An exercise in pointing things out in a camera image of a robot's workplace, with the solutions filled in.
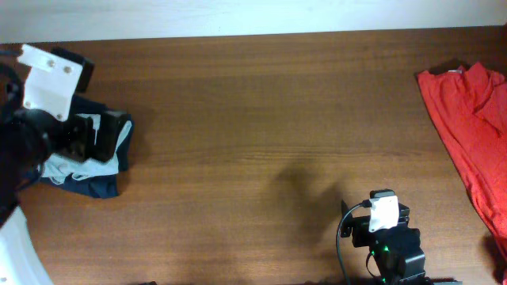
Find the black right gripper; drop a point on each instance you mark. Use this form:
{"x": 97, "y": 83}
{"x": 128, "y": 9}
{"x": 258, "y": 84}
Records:
{"x": 361, "y": 228}

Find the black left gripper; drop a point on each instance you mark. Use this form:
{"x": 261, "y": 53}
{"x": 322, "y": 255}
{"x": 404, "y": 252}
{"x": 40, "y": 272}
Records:
{"x": 86, "y": 150}

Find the light blue t-shirt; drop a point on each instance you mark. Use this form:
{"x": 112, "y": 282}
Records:
{"x": 58, "y": 169}

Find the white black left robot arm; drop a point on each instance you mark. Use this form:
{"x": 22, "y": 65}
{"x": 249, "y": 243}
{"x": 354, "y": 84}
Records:
{"x": 55, "y": 77}

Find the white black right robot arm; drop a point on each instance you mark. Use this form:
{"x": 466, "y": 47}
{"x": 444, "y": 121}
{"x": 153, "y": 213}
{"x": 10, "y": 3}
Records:
{"x": 381, "y": 224}

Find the dark navy folded garment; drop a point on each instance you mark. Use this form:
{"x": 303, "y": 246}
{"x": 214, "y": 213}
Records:
{"x": 47, "y": 125}

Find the red garment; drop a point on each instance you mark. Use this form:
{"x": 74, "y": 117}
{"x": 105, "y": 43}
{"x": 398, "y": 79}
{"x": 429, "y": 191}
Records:
{"x": 468, "y": 109}

